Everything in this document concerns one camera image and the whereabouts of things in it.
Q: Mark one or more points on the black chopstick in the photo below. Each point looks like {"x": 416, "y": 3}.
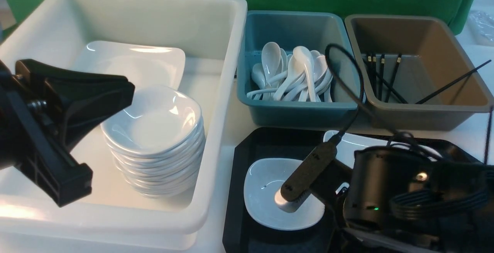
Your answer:
{"x": 388, "y": 70}
{"x": 452, "y": 83}
{"x": 381, "y": 74}
{"x": 372, "y": 62}
{"x": 395, "y": 70}

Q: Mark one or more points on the small white bowl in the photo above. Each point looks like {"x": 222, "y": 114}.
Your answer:
{"x": 263, "y": 180}

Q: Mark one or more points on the white square plate in tub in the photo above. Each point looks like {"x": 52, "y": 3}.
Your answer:
{"x": 142, "y": 65}

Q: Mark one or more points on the brown plastic bin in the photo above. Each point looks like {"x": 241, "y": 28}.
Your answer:
{"x": 431, "y": 58}

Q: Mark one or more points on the white ceramic spoon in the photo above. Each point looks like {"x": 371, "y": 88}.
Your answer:
{"x": 304, "y": 58}

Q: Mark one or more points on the teal plastic bin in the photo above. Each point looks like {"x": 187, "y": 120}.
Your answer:
{"x": 314, "y": 30}

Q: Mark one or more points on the white spoon in bin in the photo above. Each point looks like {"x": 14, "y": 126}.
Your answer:
{"x": 270, "y": 60}
{"x": 294, "y": 71}
{"x": 322, "y": 77}

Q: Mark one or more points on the black chopstick in bin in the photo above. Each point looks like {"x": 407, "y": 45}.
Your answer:
{"x": 381, "y": 74}
{"x": 395, "y": 70}
{"x": 372, "y": 62}

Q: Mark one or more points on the stack of white bowls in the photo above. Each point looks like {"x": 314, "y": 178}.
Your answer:
{"x": 158, "y": 141}

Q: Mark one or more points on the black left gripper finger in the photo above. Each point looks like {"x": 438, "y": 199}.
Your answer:
{"x": 45, "y": 112}

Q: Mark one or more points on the white square rice plate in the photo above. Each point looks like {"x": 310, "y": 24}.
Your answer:
{"x": 352, "y": 142}

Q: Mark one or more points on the large white plastic tub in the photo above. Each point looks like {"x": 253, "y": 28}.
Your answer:
{"x": 210, "y": 33}

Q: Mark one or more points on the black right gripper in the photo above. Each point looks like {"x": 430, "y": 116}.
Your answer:
{"x": 396, "y": 195}

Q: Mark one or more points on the black serving tray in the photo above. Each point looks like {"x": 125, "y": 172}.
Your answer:
{"x": 244, "y": 235}

